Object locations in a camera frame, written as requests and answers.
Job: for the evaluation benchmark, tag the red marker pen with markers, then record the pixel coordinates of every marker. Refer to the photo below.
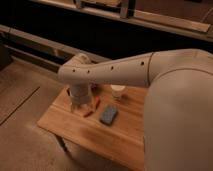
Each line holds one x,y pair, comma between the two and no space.
87,113

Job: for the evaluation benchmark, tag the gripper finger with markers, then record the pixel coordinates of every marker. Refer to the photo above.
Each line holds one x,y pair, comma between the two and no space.
72,107
90,106

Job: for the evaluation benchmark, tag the wooden shelf rail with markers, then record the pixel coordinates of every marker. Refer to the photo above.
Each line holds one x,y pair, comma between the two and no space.
190,18

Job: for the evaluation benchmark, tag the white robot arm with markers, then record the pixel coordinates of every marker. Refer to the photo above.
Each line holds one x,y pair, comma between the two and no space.
178,108

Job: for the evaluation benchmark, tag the wooden table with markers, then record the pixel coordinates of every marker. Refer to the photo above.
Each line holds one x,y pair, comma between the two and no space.
121,142

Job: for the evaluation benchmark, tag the white cup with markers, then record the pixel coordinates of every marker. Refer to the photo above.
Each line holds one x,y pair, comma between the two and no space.
117,91

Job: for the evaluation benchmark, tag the grey blue eraser block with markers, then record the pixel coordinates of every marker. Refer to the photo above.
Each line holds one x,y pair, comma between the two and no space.
108,115

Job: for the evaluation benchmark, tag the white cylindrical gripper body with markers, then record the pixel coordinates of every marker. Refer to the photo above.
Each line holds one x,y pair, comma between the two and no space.
80,94

